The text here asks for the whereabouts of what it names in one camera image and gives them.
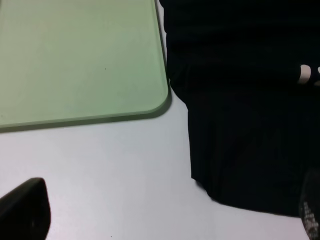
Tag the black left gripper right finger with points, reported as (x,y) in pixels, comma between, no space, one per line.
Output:
(309,207)

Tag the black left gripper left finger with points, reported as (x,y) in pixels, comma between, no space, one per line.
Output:
(25,212)

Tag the black short sleeve t-shirt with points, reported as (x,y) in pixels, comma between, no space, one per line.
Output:
(248,72)

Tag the light green plastic tray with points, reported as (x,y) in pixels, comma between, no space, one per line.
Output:
(79,60)

